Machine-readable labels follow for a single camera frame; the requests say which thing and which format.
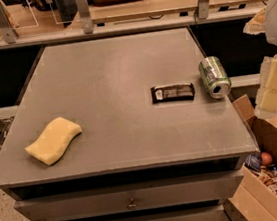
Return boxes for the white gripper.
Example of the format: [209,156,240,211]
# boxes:
[243,0,277,119]

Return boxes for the yellow sponge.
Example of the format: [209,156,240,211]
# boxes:
[25,117,83,166]

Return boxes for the green soda can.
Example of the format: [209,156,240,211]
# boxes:
[198,56,231,99]

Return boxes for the red apple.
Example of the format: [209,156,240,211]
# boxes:
[261,152,273,166]

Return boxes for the blue snack packet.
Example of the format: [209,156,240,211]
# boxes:
[244,154,262,172]

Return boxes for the black snack bar wrapper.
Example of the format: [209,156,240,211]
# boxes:
[150,83,195,104]

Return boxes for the cardboard box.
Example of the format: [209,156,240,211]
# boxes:
[230,95,277,221]

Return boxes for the middle metal bracket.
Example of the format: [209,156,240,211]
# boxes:
[75,0,94,34]

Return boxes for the left metal bracket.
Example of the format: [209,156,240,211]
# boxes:
[0,2,18,44]

